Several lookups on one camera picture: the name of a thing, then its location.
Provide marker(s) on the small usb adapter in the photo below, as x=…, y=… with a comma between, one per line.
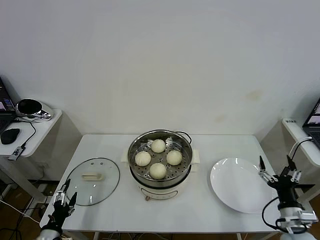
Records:
x=16, y=152

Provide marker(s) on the black laptop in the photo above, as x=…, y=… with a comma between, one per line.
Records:
x=5, y=117
x=312, y=130

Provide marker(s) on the white side table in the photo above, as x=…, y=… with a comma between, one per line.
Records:
x=42, y=132
x=297, y=132

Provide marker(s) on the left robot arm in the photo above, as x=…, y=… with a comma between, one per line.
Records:
x=48, y=233

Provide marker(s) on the shiny chrome headset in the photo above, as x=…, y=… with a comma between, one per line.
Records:
x=27, y=106

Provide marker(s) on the black computer mouse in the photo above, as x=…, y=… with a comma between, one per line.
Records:
x=10, y=135

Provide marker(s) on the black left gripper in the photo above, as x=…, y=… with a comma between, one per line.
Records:
x=60, y=212

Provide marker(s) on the white steamed baozi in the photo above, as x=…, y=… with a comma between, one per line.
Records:
x=174, y=157
x=157, y=170
x=158, y=145
x=142, y=158

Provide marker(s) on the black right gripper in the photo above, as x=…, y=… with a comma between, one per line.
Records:
x=286, y=190

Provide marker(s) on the round glass lid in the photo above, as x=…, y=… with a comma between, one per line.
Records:
x=110, y=175

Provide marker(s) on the cream electric cooker base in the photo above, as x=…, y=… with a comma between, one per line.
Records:
x=160, y=193

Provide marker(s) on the small printed label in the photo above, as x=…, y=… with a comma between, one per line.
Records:
x=290, y=121

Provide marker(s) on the perforated steel steamer basket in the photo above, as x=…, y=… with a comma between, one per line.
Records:
x=186, y=160

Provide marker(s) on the white round plate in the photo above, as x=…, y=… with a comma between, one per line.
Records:
x=240, y=185

